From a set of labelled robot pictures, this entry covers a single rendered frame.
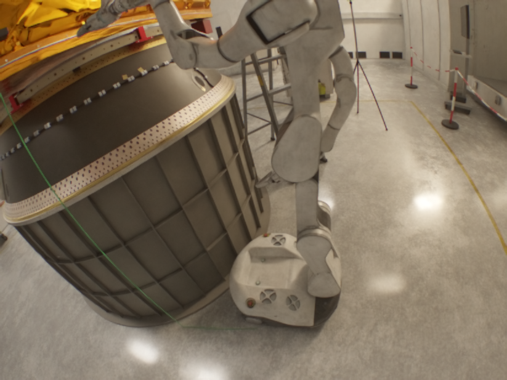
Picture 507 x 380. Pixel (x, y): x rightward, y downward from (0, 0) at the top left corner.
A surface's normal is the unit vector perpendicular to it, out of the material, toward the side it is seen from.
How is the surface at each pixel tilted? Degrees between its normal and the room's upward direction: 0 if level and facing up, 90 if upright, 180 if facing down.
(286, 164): 88
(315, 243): 90
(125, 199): 90
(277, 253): 73
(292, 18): 83
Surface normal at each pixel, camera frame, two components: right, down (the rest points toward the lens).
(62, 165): 0.22, 0.10
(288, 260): -0.17, -0.77
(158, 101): 0.61, -0.17
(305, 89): -0.09, 0.66
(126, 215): 0.51, 0.44
